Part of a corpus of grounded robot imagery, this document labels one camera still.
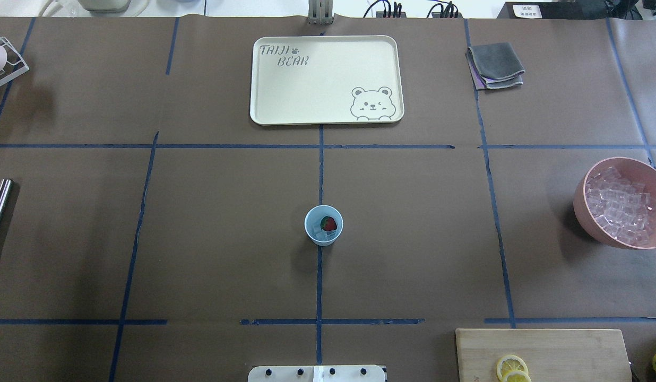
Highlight cream bear tray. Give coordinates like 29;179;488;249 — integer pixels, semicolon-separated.
249;36;405;126

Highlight white cup rack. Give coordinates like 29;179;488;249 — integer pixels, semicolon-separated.
0;35;30;87

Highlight ice cube in cup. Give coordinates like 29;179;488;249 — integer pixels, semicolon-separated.
318;229;339;241

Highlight grey folded cloth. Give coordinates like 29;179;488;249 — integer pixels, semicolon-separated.
466;42;525;90

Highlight wooden cutting board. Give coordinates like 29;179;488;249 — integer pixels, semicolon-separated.
455;328;632;381

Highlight lemon slices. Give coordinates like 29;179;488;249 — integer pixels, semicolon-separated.
495;354;532;381

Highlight aluminium frame post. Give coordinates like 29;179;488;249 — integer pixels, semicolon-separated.
308;0;334;25

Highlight pink bowl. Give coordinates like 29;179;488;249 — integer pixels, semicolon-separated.
573;157;656;250

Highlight red strawberry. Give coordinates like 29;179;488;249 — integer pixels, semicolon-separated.
320;216;338;231

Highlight ice cubes in bowl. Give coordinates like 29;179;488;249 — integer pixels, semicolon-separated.
584;166;656;246

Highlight black box with label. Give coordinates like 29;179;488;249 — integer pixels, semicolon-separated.
496;2;558;19

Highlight light blue cup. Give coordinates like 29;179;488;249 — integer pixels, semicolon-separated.
304;205;343;246

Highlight white post base plate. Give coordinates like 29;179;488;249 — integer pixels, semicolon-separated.
247;364;388;381

